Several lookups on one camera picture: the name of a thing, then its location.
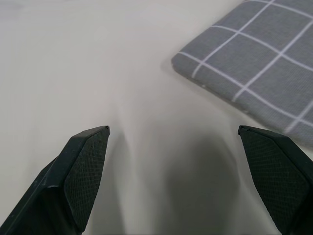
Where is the grey checked cushion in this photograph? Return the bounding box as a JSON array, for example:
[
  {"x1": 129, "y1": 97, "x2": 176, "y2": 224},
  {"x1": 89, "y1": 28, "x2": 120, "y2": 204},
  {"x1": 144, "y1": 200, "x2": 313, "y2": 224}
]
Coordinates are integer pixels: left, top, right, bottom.
[{"x1": 170, "y1": 0, "x2": 313, "y2": 149}]

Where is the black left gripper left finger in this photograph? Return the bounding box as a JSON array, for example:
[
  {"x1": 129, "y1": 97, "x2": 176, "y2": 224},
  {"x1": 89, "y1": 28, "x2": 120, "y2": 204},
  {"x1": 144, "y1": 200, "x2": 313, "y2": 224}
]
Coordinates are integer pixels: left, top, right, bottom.
[{"x1": 0, "y1": 125, "x2": 111, "y2": 235}]

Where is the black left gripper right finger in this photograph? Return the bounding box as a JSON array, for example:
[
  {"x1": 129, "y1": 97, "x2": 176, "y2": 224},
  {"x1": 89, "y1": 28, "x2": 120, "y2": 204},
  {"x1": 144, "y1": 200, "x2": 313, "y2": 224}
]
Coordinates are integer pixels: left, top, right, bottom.
[{"x1": 238, "y1": 125, "x2": 313, "y2": 235}]

